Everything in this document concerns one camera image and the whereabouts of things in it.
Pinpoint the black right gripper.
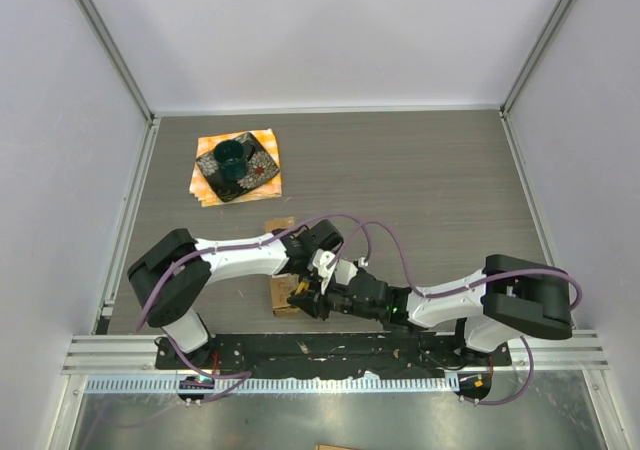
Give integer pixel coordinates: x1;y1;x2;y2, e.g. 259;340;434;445
291;270;382;320

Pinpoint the brown cardboard express box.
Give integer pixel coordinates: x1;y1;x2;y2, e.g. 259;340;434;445
264;217;301;318

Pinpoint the yellow utility knife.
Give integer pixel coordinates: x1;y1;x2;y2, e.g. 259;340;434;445
295;278;310;295

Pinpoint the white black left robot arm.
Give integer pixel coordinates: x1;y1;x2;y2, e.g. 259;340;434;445
127;219;343;369

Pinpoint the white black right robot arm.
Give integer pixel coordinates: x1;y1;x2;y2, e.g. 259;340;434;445
287;254;580;365

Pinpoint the cardboard box on floor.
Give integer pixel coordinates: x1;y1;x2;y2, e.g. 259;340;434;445
314;443;358;450

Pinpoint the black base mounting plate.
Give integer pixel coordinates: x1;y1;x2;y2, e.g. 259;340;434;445
186;331;512;380

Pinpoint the black patterned tray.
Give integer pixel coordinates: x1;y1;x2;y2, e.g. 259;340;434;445
195;130;281;204

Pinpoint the orange checkered cloth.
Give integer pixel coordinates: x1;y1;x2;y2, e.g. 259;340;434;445
187;127;284;209

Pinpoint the dark green round bowl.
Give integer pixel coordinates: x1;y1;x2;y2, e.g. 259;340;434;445
213;140;255;181

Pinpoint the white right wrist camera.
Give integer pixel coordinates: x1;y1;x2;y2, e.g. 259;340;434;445
311;250;337;294

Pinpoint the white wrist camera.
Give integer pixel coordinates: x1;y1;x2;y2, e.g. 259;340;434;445
334;257;369;285
311;250;337;294

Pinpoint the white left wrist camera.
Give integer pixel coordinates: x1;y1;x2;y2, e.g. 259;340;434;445
334;257;369;285

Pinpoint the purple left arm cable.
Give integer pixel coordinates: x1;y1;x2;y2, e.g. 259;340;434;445
134;213;371;406

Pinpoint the aluminium frame rail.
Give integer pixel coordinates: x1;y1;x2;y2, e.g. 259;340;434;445
62;330;609;375

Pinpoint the white slotted cable duct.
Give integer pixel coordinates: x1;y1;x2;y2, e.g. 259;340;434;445
85;373;459;395

